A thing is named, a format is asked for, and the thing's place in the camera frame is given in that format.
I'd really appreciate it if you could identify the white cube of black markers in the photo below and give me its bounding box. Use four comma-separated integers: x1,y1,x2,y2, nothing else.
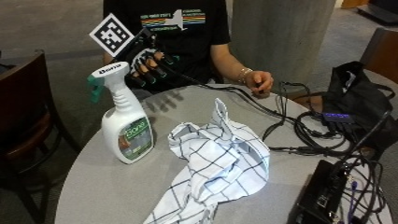
88,12,137,58

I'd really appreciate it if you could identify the person's black printed shirt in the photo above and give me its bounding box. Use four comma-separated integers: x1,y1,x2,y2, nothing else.
103,0,232,92

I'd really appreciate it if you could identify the purple cable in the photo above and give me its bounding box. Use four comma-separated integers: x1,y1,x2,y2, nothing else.
339,179,359,224

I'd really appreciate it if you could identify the grey concrete column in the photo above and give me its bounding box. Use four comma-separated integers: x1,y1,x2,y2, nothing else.
230,0,338,89

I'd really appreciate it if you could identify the white checked cloth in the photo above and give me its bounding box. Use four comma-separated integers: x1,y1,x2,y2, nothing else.
142,97,272,224

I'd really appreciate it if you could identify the black bag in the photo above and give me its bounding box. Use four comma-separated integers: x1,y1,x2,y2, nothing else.
321,61,398,153

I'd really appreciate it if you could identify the black electronics box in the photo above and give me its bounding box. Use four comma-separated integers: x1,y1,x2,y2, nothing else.
288,159,350,224

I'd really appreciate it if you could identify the dark wooden chair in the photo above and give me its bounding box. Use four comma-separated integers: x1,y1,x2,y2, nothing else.
0,49,83,224

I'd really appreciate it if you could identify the black cable bundle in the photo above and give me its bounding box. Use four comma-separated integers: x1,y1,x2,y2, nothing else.
261,81,394,224

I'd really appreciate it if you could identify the black glove cable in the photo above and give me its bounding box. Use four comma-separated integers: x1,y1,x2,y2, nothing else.
161,63,300,124

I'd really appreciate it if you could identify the brown wooden chair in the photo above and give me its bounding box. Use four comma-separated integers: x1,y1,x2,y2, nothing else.
358,27,398,85

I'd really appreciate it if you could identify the white spray bottle green trigger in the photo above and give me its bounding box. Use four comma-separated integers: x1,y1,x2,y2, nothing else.
85,61,156,165

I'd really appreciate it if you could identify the thin wrist bracelet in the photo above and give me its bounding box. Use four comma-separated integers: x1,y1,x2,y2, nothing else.
237,67,254,85

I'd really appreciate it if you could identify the black hub with blue light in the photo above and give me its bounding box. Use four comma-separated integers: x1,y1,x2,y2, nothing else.
321,112,357,125

